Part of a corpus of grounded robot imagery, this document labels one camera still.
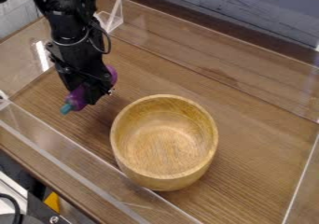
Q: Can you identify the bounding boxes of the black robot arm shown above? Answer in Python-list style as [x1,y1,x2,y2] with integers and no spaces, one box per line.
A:
[0,0,114,105]

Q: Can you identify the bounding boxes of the yellow black base equipment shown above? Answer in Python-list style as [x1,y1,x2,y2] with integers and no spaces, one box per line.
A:
[0,171,76,224]

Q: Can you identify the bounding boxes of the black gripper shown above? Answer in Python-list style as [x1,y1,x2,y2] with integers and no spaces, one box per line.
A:
[46,35,114,105]

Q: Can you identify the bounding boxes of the clear acrylic corner bracket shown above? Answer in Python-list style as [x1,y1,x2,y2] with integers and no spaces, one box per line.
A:
[94,0,122,34]

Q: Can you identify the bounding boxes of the purple toy eggplant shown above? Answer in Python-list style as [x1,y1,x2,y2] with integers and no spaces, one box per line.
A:
[60,65,117,115]

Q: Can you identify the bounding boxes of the clear acrylic tray wall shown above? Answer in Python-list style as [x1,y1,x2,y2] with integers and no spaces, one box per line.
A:
[0,0,319,224]

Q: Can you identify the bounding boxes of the brown wooden bowl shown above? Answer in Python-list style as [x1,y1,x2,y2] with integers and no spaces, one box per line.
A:
[109,94,217,191]

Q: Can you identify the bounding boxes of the black cable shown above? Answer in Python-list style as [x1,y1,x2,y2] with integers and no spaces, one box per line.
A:
[0,192,22,224]

